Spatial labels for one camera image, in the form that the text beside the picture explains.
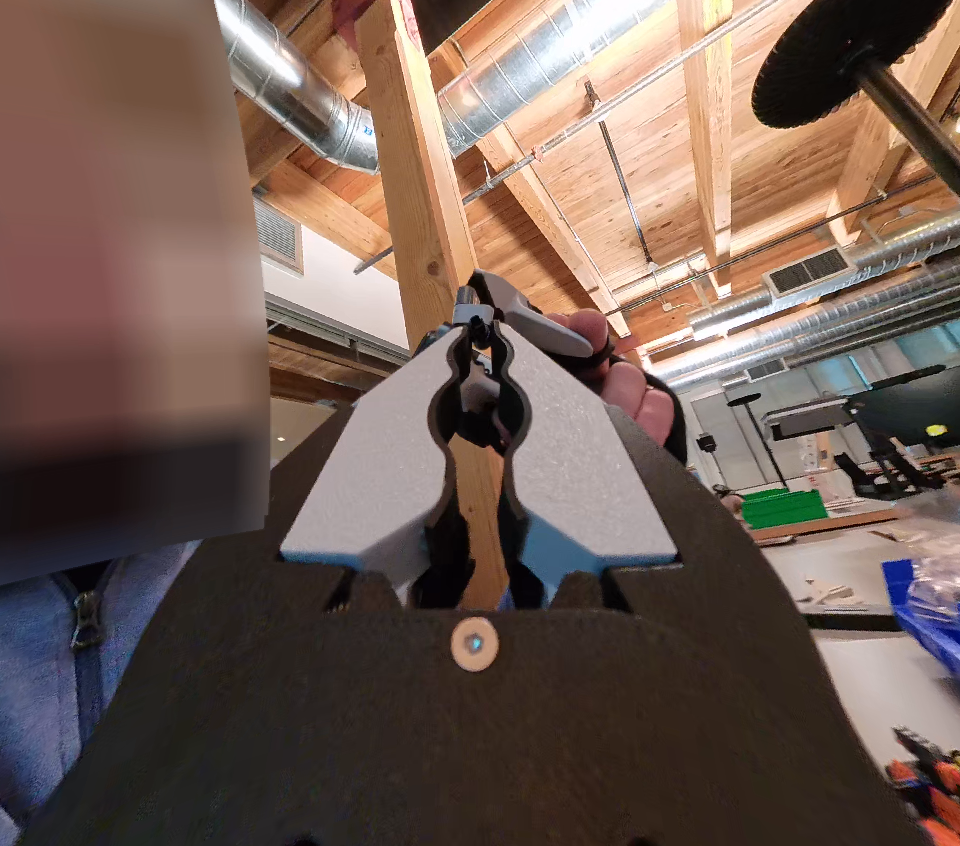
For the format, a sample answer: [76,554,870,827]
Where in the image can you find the long silver air duct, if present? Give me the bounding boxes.
[645,208,960,389]

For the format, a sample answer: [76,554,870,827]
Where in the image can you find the blue plastic bin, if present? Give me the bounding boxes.
[881,557,960,674]

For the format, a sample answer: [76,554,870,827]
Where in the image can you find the wooden post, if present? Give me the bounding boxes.
[354,0,511,610]

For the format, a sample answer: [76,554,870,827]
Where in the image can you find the person's left hand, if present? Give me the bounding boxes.
[543,309,687,457]

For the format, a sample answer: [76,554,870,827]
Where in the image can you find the clear plastic bags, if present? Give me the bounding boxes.
[903,553,960,637]

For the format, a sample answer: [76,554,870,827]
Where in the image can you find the wall air vent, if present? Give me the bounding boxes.
[253,197,305,275]

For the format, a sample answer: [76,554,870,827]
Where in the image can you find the ceiling air vent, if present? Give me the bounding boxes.
[763,246,856,299]

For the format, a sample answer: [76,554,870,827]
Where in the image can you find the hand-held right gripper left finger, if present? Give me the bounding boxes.
[279,324,474,607]

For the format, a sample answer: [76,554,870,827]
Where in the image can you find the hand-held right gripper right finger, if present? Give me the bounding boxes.
[486,324,681,607]

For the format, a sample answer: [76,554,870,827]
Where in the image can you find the white machine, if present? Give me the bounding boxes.
[761,396,856,442]

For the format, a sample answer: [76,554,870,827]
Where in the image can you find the slim black floor lamp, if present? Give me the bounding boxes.
[723,392,789,494]

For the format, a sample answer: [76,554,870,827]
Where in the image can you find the black screen on stand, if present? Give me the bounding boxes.
[851,366,960,445]

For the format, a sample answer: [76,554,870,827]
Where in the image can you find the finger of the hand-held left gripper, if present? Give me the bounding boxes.
[459,366,500,413]
[468,268,595,359]

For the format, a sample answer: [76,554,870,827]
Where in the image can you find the green bin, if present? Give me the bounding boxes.
[738,486,830,530]

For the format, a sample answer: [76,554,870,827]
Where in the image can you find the person's blue sweatshirt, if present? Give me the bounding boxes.
[0,538,204,832]

